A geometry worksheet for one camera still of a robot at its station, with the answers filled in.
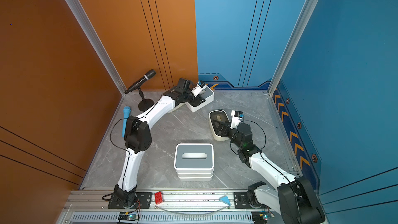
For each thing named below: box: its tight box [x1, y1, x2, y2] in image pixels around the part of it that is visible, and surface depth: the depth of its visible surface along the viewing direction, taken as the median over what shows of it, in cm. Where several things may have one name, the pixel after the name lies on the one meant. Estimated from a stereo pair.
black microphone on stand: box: [124, 68, 157, 112], surface depth 97 cm
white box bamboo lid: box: [176, 169, 215, 178], surface depth 72 cm
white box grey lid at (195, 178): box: [177, 174, 214, 182], surface depth 77 cm
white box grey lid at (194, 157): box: [174, 143, 215, 173], surface depth 71 cm
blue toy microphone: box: [122, 105, 132, 138], surface depth 105 cm
